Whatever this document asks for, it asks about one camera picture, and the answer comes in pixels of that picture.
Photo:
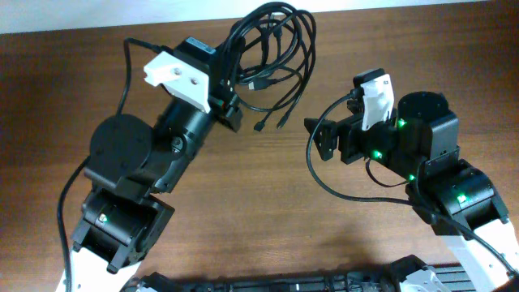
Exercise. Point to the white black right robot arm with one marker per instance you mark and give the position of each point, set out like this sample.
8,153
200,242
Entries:
417,140

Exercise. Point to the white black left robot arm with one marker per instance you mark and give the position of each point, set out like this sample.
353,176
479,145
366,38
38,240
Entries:
129,164

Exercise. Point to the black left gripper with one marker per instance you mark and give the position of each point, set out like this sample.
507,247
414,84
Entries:
226,104

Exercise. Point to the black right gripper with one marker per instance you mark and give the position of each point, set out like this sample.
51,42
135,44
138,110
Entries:
350,128

